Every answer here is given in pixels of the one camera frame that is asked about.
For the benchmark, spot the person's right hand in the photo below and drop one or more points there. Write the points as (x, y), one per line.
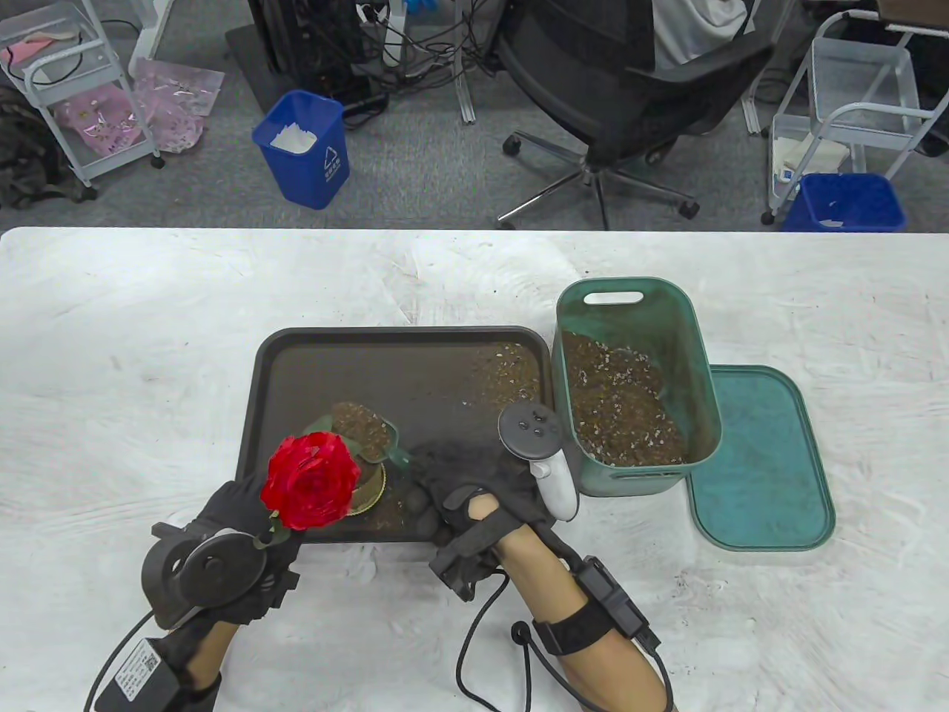
(474, 467)

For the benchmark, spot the person's left hand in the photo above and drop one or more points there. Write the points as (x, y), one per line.
(233, 515)

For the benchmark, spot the green plastic trowel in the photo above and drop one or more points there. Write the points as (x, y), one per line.
(399, 454)

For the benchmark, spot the red artificial rose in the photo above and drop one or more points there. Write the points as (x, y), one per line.
(308, 478)

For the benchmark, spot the brown potting mix heap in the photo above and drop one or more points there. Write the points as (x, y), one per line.
(359, 430)

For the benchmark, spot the person's right forearm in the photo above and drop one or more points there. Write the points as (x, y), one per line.
(593, 667)

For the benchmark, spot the person's left forearm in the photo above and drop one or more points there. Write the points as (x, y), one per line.
(211, 653)

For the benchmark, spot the scattered potting mix crumbs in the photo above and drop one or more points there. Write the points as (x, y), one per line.
(515, 371)

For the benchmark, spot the yellow ribbed flower pot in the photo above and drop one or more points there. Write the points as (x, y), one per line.
(374, 489)

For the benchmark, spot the dark brown plastic tray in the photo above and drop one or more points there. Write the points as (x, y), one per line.
(371, 371)

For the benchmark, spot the green plastic storage bin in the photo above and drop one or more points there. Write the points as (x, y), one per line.
(637, 304)

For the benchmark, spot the green plastic bin lid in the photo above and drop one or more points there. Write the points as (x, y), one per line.
(764, 460)

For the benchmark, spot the blue bin with white symbol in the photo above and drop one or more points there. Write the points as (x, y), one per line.
(304, 163)

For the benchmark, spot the black office chair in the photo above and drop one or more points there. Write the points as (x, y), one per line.
(593, 74)

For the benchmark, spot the black backpack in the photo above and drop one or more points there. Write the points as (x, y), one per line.
(26, 156)

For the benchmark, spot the pink plastic bag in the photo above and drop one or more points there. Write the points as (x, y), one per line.
(178, 104)
(96, 122)

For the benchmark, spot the white desk leg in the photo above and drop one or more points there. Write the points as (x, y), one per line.
(755, 111)

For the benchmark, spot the plain blue bin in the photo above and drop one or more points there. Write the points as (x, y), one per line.
(845, 204)

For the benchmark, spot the black computer tower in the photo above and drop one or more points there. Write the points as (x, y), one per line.
(304, 37)

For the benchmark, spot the white metal trolley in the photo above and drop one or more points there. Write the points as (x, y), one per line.
(52, 81)
(860, 96)

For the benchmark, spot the black left wrist camera module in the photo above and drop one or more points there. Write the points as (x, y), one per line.
(137, 671)

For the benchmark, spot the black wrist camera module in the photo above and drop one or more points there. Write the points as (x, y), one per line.
(608, 604)
(137, 671)

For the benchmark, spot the black right wrist camera module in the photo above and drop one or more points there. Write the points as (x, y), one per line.
(608, 604)

